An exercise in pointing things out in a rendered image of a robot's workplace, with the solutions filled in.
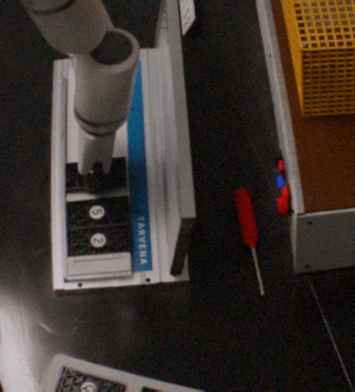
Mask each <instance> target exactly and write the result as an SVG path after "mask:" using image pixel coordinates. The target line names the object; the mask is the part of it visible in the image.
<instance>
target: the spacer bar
mask: <svg viewBox="0 0 355 392"><path fill-rule="evenodd" d="M124 271H132V260H131V257H130V253H123V254H116V253H114V254H105V255H88V256H78V257H69V258H67V275H68V276H78V275H87V274H94V275H96V274H106V273H115V272H124Z"/></svg>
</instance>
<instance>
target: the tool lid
mask: <svg viewBox="0 0 355 392"><path fill-rule="evenodd" d="M155 49H156V55H157V63H156V64H155V65H156V77H157V104H158V117H159V130H160V139H161V147H162V156H161V159H162V173H163V187H164V215H165V229H166V242H167V245H168V258H169V261H168V271H169V276H180V275H181V273H182V269H183V265H184V259H185V255H186V251H187V248H189V243H190V239H191V233H192V230H193V225H194V221H195V218H196V214H195V202H194V191H193V179H192V168H191V146H190V134H188V122H187V112H186V100H185V90H184V69H183V59H182V48H181V38H180V28H179V17H178V0H161V3H160V10H159V15H158V20H157V31H156V36H155Z"/></svg>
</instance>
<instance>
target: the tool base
mask: <svg viewBox="0 0 355 392"><path fill-rule="evenodd" d="M139 59H140V60H142V62H143V89H144V103H145V110H144V118H145V132H146V147H147V163H148V178H149V193H150V222H151V238H152V253H154V271H153V272H149V273H145V272H140V273H133V277H132V278H123V279H113V280H104V281H94V282H91V281H86V282H76V283H65V282H64V277H63V275H62V239H61V206H60V161H61V138H60V124H61V99H62V78H66V80H67V93H68V73H69V69H70V68H73V64H72V62H71V60H70V59H61V60H58V61H54V68H53V82H54V83H53V84H54V86H53V108H52V187H51V191H52V265H53V288H54V291H55V293H56V295H63V294H67V295H72V294H81V293H90V292H92V293H100V292H109V291H126V290H129V291H136V290H146V289H155V288H164V287H175V286H184V285H189V275H188V262H187V251H186V255H185V259H184V265H183V269H182V273H181V275H180V276H169V271H168V261H169V258H168V245H167V242H166V229H165V215H164V187H163V173H162V159H161V156H162V147H161V139H160V130H159V117H158V104H157V77H156V65H155V64H156V63H157V55H156V49H151V50H150V49H141V51H140V54H139ZM146 278H150V279H151V282H150V283H146V282H145V279H146ZM78 283H82V287H80V288H79V287H78V286H77V284H78Z"/></svg>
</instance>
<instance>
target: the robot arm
mask: <svg viewBox="0 0 355 392"><path fill-rule="evenodd" d="M20 2H21V3H22V4H23V5H24V7H25V9H26V10H27V11H28V13H29V14H30V17H31V18H32V20H33V21H34V23H36V24H35V25H36V26H37V27H38V28H39V29H40V31H41V34H42V35H43V36H44V37H45V39H46V40H47V43H49V44H50V45H51V46H52V47H53V48H54V50H57V51H59V52H60V53H64V54H65V55H67V54H68V55H69V57H70V60H71V62H72V64H73V71H74V76H75V82H76V88H75V89H74V101H73V117H74V119H75V121H76V122H77V123H78V124H79V145H78V169H79V173H80V174H81V175H86V176H85V178H84V187H83V189H84V192H90V193H98V192H99V191H103V188H104V181H105V176H104V174H106V175H107V174H108V172H109V170H110V166H112V161H113V155H114V147H115V132H116V131H117V130H118V129H119V128H120V127H121V126H122V125H124V124H125V123H126V121H127V120H128V118H129V111H130V105H131V99H132V93H133V89H134V87H135V81H136V71H137V66H138V60H139V54H140V51H141V50H140V46H139V43H138V42H137V40H136V39H135V37H134V36H133V35H132V34H130V33H128V32H126V31H124V30H122V29H119V28H114V27H113V23H112V21H111V19H110V17H109V15H108V13H107V11H106V9H105V7H104V3H103V2H102V0H20ZM90 172H93V174H90Z"/></svg>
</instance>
